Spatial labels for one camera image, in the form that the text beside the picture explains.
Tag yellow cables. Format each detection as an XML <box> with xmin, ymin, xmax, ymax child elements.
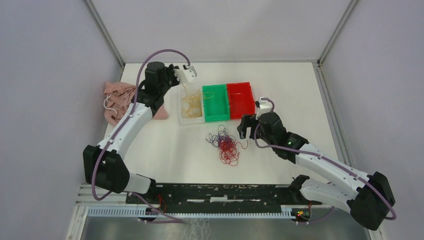
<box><xmin>180</xmin><ymin>82</ymin><xmax>216</xmax><ymax>119</ymax></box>

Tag green plastic bin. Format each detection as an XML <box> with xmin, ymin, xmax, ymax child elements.
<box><xmin>202</xmin><ymin>84</ymin><xmax>230</xmax><ymax>122</ymax></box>

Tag white cord on cloth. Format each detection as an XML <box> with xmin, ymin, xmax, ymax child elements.
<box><xmin>103</xmin><ymin>94</ymin><xmax>119</xmax><ymax>117</ymax></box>

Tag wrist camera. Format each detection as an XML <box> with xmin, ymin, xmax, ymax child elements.
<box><xmin>173</xmin><ymin>66</ymin><xmax>198</xmax><ymax>84</ymax></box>
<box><xmin>255</xmin><ymin>97</ymin><xmax>275</xmax><ymax>120</ymax></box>

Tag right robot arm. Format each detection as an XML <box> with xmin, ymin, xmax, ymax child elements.
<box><xmin>237</xmin><ymin>112</ymin><xmax>397</xmax><ymax>231</ymax></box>

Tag red plastic bin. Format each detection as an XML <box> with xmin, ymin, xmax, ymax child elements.
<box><xmin>226</xmin><ymin>82</ymin><xmax>256</xmax><ymax>120</ymax></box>

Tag clear plastic bin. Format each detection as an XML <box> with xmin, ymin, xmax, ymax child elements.
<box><xmin>177</xmin><ymin>85</ymin><xmax>205</xmax><ymax>125</ymax></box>

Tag pink cloth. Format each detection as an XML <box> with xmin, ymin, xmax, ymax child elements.
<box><xmin>103</xmin><ymin>81</ymin><xmax>170</xmax><ymax>127</ymax></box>

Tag red cables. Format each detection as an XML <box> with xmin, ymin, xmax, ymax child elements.
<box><xmin>216</xmin><ymin>137</ymin><xmax>249</xmax><ymax>167</ymax></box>

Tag white comb cable duct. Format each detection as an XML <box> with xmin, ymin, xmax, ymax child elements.
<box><xmin>87</xmin><ymin>206</ymin><xmax>295</xmax><ymax>220</ymax></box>

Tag purple cables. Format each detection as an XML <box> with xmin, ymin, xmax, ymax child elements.
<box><xmin>205</xmin><ymin>124</ymin><xmax>233</xmax><ymax>148</ymax></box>

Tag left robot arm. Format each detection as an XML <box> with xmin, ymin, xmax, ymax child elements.
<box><xmin>82</xmin><ymin>61</ymin><xmax>181</xmax><ymax>204</ymax></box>

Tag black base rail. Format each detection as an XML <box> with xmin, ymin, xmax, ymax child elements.
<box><xmin>142</xmin><ymin>182</ymin><xmax>320</xmax><ymax>214</ymax></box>

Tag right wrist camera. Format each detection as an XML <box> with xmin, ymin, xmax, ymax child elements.
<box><xmin>255</xmin><ymin>97</ymin><xmax>275</xmax><ymax>120</ymax></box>

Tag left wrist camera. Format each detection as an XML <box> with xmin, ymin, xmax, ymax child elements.
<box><xmin>173</xmin><ymin>66</ymin><xmax>198</xmax><ymax>84</ymax></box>

